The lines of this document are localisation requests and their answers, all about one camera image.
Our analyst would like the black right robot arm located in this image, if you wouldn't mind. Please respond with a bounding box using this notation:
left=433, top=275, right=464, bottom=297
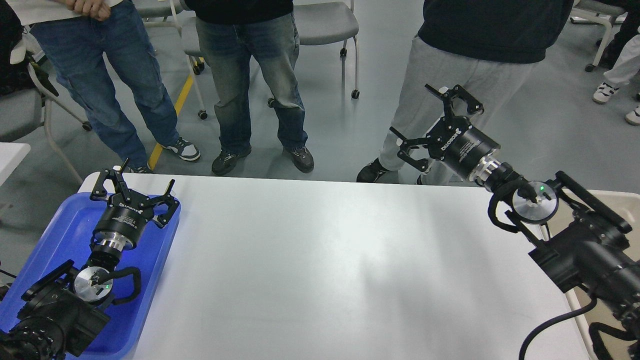
left=390, top=85, right=640, bottom=360

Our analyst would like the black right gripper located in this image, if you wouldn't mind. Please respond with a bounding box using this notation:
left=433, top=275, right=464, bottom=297
left=390, top=83, right=501, bottom=182

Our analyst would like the white side table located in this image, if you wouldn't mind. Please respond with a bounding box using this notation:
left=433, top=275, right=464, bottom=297
left=0, top=142, right=31, bottom=186

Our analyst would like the grey chair centre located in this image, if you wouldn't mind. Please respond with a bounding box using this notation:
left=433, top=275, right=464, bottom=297
left=293, top=0, right=361, bottom=100

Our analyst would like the person in white trousers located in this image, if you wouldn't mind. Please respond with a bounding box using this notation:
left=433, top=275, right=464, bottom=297
left=592, top=34, right=640, bottom=105

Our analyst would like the person in blue jeans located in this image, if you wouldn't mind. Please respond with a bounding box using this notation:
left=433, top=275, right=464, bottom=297
left=7, top=0, right=201, bottom=173

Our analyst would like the beige plastic bin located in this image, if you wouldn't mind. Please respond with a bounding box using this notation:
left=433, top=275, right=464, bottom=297
left=538, top=190, right=640, bottom=360

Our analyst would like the white chair top right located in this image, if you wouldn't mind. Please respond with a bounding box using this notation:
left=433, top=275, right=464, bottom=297
left=570, top=0, right=628, bottom=73

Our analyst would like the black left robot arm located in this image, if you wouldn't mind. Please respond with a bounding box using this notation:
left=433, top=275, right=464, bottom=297
left=1, top=169, right=181, bottom=360

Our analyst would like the person in grey sweatpants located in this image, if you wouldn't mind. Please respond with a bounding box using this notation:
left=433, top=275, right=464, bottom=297
left=356, top=0, right=575, bottom=186

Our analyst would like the grey chair left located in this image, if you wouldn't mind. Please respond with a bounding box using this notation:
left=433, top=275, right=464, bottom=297
left=0, top=39, right=92, bottom=183

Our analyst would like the blue plastic tray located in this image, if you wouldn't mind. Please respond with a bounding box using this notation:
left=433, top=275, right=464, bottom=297
left=0, top=193, right=181, bottom=360

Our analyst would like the grey chair behind legs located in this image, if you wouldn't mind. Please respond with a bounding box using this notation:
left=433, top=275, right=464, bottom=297
left=134, top=0, right=208, bottom=120

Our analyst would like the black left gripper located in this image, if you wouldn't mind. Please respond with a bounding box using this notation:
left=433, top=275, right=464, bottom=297
left=90, top=159, right=181, bottom=251

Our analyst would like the person in faded jeans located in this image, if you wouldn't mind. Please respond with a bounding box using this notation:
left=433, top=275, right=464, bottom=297
left=180, top=0, right=316, bottom=177

